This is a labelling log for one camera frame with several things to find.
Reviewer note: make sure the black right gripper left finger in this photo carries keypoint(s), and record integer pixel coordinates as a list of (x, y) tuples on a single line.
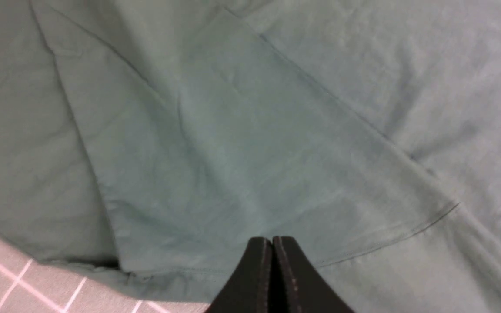
[(248, 288)]

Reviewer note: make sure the grey checked tablecloth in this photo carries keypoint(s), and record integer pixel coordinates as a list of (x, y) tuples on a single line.
[(27, 287)]

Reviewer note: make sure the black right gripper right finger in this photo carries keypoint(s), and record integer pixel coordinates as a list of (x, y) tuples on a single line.
[(296, 285)]

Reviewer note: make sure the green long-sleeved shirt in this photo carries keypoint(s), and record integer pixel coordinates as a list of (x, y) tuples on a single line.
[(144, 142)]

